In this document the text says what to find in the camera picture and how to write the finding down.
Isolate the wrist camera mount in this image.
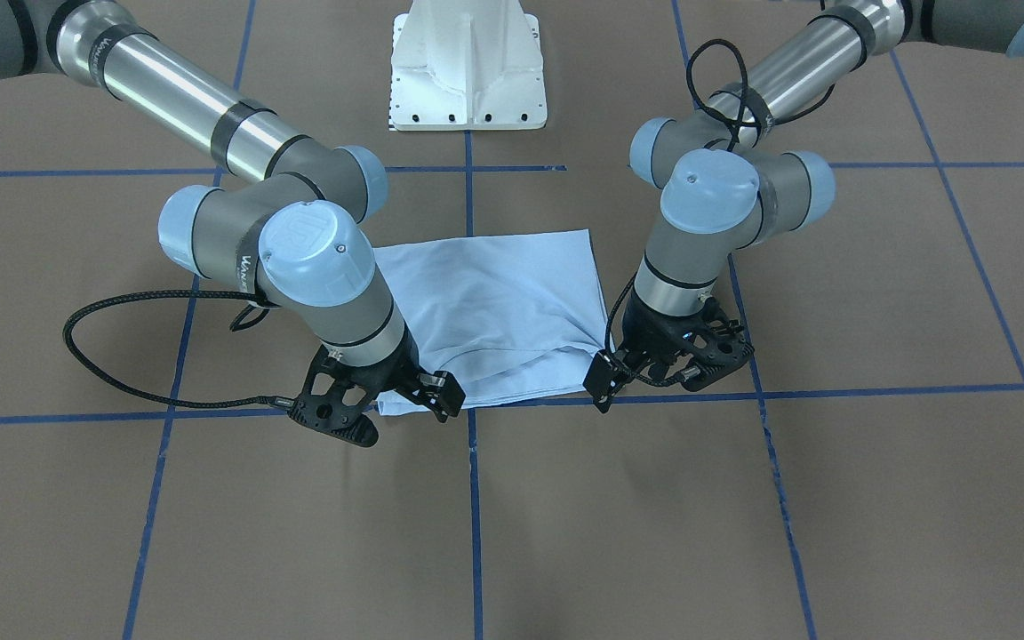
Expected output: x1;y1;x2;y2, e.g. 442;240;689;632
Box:
666;297;755;392
288;348;386;447

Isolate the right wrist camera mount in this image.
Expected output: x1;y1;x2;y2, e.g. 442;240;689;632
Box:
288;348;386;447

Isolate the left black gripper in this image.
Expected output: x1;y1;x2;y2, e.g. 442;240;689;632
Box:
582;297;706;414

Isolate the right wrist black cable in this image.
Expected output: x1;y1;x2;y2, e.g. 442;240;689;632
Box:
62;290;300;412

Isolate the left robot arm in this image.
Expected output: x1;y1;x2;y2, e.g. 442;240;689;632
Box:
582;1;1024;412

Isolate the light blue t-shirt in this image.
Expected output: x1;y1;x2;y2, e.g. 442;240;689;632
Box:
375;229;606;409

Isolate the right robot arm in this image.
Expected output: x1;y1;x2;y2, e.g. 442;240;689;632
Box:
0;1;466;446

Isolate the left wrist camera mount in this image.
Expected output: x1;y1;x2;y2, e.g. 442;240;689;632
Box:
666;297;755;392

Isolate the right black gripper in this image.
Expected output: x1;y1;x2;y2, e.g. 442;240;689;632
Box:
334;339;466;422

